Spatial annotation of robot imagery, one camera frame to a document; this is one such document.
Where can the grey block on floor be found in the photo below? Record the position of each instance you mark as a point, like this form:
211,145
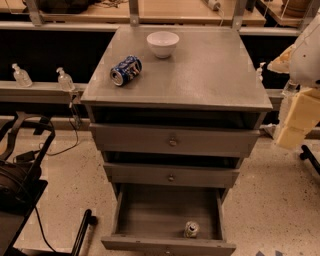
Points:
269,129

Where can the black caster leg right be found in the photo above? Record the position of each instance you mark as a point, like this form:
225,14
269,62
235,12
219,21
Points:
306,154

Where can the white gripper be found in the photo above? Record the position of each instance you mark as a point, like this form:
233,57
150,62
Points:
306,63

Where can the black tube leg bottom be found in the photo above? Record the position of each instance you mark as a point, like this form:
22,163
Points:
88,220

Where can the blue pepsi can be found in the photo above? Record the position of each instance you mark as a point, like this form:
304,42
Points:
126,70

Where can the grey wooden drawer cabinet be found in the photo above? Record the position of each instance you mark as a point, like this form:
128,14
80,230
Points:
209,82

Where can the white ceramic bowl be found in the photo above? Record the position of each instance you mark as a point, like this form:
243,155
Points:
162,43

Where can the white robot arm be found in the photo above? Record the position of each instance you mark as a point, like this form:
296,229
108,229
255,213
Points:
304,63

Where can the clear pump bottle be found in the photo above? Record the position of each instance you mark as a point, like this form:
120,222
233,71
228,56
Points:
65,81
21,76

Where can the clear pump bottle far left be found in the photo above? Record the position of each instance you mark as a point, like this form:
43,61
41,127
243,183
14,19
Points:
21,76

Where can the small pump bottle right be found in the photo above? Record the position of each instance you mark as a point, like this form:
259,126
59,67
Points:
260,70

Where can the grey middle drawer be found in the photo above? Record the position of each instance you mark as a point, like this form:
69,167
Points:
171,175

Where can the grey open bottom drawer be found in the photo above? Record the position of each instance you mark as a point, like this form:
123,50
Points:
152,218

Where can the white power strip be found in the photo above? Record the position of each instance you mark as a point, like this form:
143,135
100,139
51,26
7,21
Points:
213,4

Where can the grey top drawer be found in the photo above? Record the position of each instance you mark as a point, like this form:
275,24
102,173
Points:
174,140

